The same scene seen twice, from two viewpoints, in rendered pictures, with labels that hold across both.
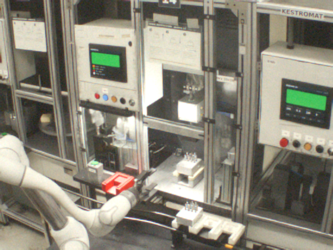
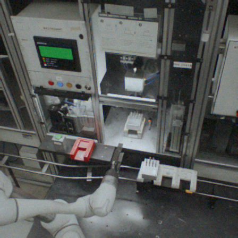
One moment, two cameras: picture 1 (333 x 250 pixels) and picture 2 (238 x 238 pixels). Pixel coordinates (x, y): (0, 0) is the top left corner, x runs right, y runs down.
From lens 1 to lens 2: 108 cm
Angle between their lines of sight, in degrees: 21
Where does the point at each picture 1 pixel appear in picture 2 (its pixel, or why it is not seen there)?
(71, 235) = (62, 222)
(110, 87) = (64, 76)
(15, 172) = (7, 217)
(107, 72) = (60, 64)
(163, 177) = (114, 132)
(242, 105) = (197, 84)
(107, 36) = (54, 28)
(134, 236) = not seen: hidden behind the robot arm
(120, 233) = (90, 186)
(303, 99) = not seen: outside the picture
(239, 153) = (190, 119)
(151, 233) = not seen: hidden behind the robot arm
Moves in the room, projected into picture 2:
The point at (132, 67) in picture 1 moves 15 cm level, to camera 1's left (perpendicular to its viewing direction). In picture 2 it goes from (86, 58) to (59, 63)
